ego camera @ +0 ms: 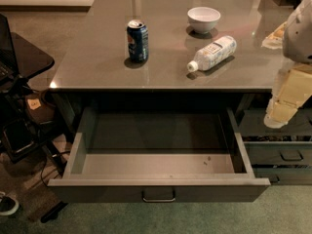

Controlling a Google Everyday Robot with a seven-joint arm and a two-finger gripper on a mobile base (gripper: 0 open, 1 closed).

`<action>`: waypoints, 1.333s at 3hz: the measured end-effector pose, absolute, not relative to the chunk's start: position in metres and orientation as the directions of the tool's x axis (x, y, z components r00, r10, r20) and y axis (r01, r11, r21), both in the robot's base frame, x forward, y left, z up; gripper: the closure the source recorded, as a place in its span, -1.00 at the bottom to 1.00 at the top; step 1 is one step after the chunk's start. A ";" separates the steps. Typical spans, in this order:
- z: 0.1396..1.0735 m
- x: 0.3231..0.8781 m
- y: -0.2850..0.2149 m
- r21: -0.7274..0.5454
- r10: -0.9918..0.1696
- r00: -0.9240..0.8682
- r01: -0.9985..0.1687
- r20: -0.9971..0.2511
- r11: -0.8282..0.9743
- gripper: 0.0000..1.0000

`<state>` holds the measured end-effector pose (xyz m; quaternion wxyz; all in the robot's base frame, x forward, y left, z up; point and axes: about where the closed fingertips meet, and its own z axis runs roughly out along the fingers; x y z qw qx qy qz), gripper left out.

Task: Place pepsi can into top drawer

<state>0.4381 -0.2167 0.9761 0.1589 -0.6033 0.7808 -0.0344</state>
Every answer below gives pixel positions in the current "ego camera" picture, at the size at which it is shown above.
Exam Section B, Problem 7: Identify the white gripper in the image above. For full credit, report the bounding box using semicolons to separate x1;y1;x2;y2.
261;22;312;129

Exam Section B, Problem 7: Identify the blue pepsi can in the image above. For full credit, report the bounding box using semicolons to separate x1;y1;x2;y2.
127;19;149;62

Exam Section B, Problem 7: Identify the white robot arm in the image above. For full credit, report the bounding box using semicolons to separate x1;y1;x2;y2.
263;0;312;129

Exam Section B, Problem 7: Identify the open grey top drawer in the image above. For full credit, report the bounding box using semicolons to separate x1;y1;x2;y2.
49;108;270;203

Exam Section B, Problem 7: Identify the white plastic bottle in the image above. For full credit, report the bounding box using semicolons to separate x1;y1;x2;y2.
187;35;237;72

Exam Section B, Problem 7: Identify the white ceramic bowl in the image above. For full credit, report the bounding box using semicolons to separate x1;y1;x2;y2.
187;7;220;34

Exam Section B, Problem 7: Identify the brown bag with tag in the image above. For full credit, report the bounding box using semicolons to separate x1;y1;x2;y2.
25;90;57;124

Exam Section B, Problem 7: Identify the black laptop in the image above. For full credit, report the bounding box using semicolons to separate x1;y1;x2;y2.
0;14;19;84

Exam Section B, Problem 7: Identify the black and white shoe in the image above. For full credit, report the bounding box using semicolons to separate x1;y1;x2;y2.
0;192;20;216

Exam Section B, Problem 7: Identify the metal drawer handle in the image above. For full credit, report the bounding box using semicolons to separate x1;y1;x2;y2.
141;189;176;203

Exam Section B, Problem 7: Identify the black cable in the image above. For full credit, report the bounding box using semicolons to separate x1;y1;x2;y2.
39;150;71;188

